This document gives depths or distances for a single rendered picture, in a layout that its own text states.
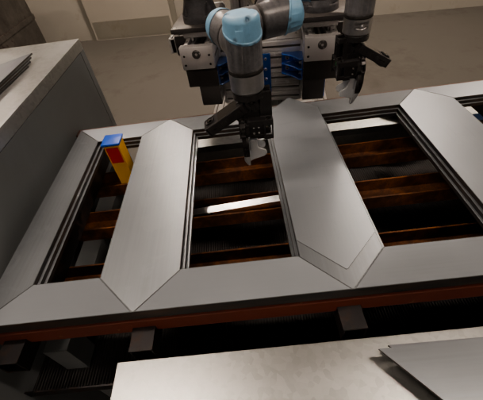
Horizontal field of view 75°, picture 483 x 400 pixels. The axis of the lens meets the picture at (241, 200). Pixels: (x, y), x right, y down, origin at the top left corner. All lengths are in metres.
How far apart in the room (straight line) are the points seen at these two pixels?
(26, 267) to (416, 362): 0.85
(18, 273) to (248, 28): 0.74
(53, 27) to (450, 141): 5.54
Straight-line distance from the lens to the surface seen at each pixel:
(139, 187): 0.95
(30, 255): 0.94
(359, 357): 0.74
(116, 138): 1.13
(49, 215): 1.01
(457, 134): 1.14
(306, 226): 0.76
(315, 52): 1.39
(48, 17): 5.93
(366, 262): 0.73
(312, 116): 1.14
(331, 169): 0.92
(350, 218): 0.79
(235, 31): 0.67
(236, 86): 0.71
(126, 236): 0.84
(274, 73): 1.54
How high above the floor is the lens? 1.43
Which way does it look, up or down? 45 degrees down
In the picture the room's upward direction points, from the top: 9 degrees counter-clockwise
